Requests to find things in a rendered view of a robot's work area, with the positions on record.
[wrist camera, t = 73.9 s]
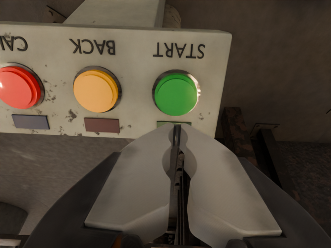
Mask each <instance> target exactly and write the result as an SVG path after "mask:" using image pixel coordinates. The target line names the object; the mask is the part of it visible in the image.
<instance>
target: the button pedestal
mask: <svg viewBox="0 0 331 248"><path fill-rule="evenodd" d="M165 2H166V0H85V1H84V2H83V3H82V4H81V5H80V6H79V7H78V8H77V9H76V10H75V11H74V12H73V13H72V14H71V15H70V16H69V17H68V18H67V19H66V20H65V21H64V22H63V23H62V24H59V23H35V22H12V21H0V68H3V67H7V66H17V67H20V68H22V69H24V70H26V71H27V72H29V73H30V74H31V75H32V76H33V77H34V78H35V79H36V80H37V82H38V84H39V87H40V92H41V95H40V99H39V101H38V102H37V103H36V104H35V105H33V106H31V107H30V108H27V109H18V108H14V107H11V106H9V105H8V104H6V103H5V102H3V101H2V100H1V99H0V132H5V133H26V134H47V135H68V136H90V137H111V138H132V139H137V138H139V137H140V136H142V135H144V134H146V133H148V132H150V131H152V130H154V129H156V128H157V121H167V122H188V123H192V127H194V128H196V129H197V130H199V131H201V132H203V133H205V134H206V135H208V136H210V137H212V138H214V137H215V132H216V126H217V120H218V115H219V109H220V104H221V98H222V92H223V87H224V81H225V75H226V70H227V64H228V59H229V53H230V47H231V41H232V34H231V33H229V32H227V31H221V30H204V29H180V28H162V25H163V18H164V10H165ZM92 69H95V70H100V71H103V72H105V73H107V74H108V75H109V76H111V78H112V79H113V80H114V81H115V83H116V85H117V88H118V98H117V101H116V102H115V104H114V105H113V107H112V108H110V109H109V110H107V111H105V112H92V111H89V110H87V109H86V108H84V107H83V106H82V105H81V104H80V103H79V102H78V101H77V99H76V97H75V95H74V91H73V85H74V82H75V79H76V78H77V77H78V76H79V75H80V74H82V73H83V72H85V71H87V70H92ZM172 73H181V74H184V75H186V76H188V77H190V78H191V79H192V80H193V82H194V83H195V85H196V88H197V91H198V99H197V102H196V104H195V106H194V108H193V109H192V110H191V111H190V112H188V113H186V114H184V115H181V116H171V115H168V114H166V113H164V112H163V111H161V110H160V109H159V107H158V106H157V104H156V102H155V89H156V86H157V84H158V82H159V81H160V80H161V79H162V78H163V77H165V76H167V75H169V74H172ZM12 114H15V115H37V116H47V120H48V123H49V127H50V129H49V130H46V129H25V128H16V127H15V124H14V121H13V119H12V116H11V115H12ZM84 118H102V119H119V127H120V133H110V132H89V131H86V129H85V123H84Z"/></svg>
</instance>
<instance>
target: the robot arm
mask: <svg viewBox="0 0 331 248"><path fill-rule="evenodd" d="M175 137H176V142H177V147H178V148H180V150H181V151H182V152H183V153H184V155H185V157H184V167H183V168H184V170H185V171H186V172H187V174H188V175H189V176H190V178H191V180H190V188H189V196H188V204H187V213H188V222H189V229H190V231H191V233H192V234H193V235H194V236H195V237H197V238H198V239H200V240H202V241H203V242H205V243H206V244H208V245H210V246H211V247H212V248H331V238H330V237H329V236H328V234H327V233H326V232H325V231H324V230H323V228H322V227H321V226H320V225H319V224H318V223H317V221H316V220H315V219H314V218H313V217H312V216H311V215H310V214H309V213H308V212H307V211H306V210H305V209H304V208H303V207H302V206H301V205H300V204H299V203H298V202H297V201H296V200H294V199H293V198H292V197H291V196H290V195H289V194H287V193H286V192H285V191H284V190H283V189H282V188H280V187H279V186H278V185H277V184H276V183H274V182H273V181H272V180H271V179H270V178H269V177H267V176H266V175H265V174H264V173H263V172H261V171H260V170H259V169H258V168H257V167H256V166H254V165H253V164H252V163H251V162H250V161H248V160H247V159H246V158H244V157H237V156H236V155H235V154H234V153H233V152H232V151H230V150H229V149H228V148H227V147H225V146H224V145H223V144H221V143H220V142H218V141H217V140H215V139H214V138H212V137H210V136H208V135H206V134H205V133H203V132H201V131H199V130H197V129H196V128H194V127H192V126H190V125H188V124H173V123H166V124H165V125H163V126H161V127H158V128H156V129H154V130H152V131H150V132H148V133H146V134H144V135H142V136H140V137H139V138H137V139H135V140H134V141H132V142H131V143H129V144H128V145H127V146H125V147H124V148H123V149H122V150H121V151H120V152H113V153H111V154H110V155H109V156H108V157H107V158H105V159H104V160H103V161H102V162H101V163H99V164H98V165H97V166H96V167H95V168H93V169H92V170H91V171H90V172H89V173H88V174H86V175H85V176H84V177H83V178H82V179H80V180H79V181H78V182H77V183H76V184H74V185H73V186H72V187H71V188H70V189H69V190H67V191H66V192H65V193H64V194H63V195H62V196H61V197H60V198H59V199H58V200H57V201H56V202H55V203H54V204H53V206H52V207H51V208H50V209H49V210H48V211H47V213H46V214H45V215H44V216H43V218H42V219H41V220H40V222H39V223H38V224H37V226H36V227H35V229H34V230H33V231H32V233H31V234H30V236H29V237H28V239H27V241H26V242H25V244H24V246H23V247H22V248H145V246H144V245H145V244H147V243H149V242H151V241H152V240H154V239H156V238H158V237H160V236H161V235H163V234H164V233H166V231H167V229H168V216H169V201H170V183H171V181H170V178H169V177H168V176H167V174H166V172H167V171H168V170H169V169H170V152H171V149H172V147H175Z"/></svg>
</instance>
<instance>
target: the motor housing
mask: <svg viewBox="0 0 331 248"><path fill-rule="evenodd" d="M220 121H221V126H222V131H223V136H224V141H225V145H226V147H227V148H228V149H229V150H230V151H232V152H233V153H234V154H235V155H236V156H237V157H244V158H246V159H247V160H248V161H250V162H251V163H252V164H253V165H254V166H256V167H257V168H258V169H259V166H258V162H257V159H256V156H255V153H254V150H253V146H252V143H251V140H250V137H249V134H248V130H247V127H246V124H245V121H244V118H243V114H242V111H241V109H240V107H224V110H223V113H222V116H221V120H220Z"/></svg>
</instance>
